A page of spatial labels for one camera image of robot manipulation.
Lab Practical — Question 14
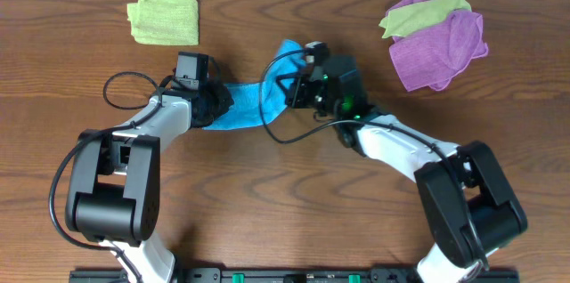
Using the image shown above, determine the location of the folded green cloth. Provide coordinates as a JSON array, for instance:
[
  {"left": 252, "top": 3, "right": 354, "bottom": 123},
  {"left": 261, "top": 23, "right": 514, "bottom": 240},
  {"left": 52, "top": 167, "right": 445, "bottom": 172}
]
[{"left": 126, "top": 0, "right": 200, "bottom": 46}]

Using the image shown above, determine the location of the crumpled green cloth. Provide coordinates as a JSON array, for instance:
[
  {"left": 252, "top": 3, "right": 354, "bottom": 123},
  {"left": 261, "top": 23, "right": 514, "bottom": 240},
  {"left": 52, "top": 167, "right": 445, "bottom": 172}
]
[{"left": 379, "top": 0, "right": 471, "bottom": 38}]

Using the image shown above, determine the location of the black right camera cable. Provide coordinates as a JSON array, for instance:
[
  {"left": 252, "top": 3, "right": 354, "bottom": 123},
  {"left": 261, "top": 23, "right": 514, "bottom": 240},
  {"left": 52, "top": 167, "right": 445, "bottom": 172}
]
[{"left": 258, "top": 47, "right": 491, "bottom": 271}]

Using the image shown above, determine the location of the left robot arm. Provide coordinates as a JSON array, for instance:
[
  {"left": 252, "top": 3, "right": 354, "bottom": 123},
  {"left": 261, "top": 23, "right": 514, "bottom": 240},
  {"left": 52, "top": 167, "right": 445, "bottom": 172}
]
[{"left": 59, "top": 76, "right": 233, "bottom": 282}]

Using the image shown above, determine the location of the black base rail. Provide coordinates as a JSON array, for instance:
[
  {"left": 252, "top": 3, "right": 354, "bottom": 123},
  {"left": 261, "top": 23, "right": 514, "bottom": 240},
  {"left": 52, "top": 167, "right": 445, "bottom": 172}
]
[{"left": 69, "top": 268, "right": 520, "bottom": 283}]

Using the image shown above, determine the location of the blue microfiber cloth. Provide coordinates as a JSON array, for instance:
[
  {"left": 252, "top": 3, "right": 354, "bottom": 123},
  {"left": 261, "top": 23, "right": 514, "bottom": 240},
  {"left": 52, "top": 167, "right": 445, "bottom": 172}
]
[{"left": 204, "top": 53, "right": 306, "bottom": 131}]

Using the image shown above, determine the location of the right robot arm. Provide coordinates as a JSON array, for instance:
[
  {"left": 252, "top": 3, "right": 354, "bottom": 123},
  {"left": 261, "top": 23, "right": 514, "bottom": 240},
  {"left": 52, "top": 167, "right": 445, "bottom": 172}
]
[{"left": 281, "top": 55, "right": 528, "bottom": 282}]

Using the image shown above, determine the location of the purple microfiber cloth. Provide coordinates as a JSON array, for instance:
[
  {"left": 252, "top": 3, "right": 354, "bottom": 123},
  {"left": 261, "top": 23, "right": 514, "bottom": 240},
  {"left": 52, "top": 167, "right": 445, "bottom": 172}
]
[{"left": 385, "top": 0, "right": 489, "bottom": 92}]

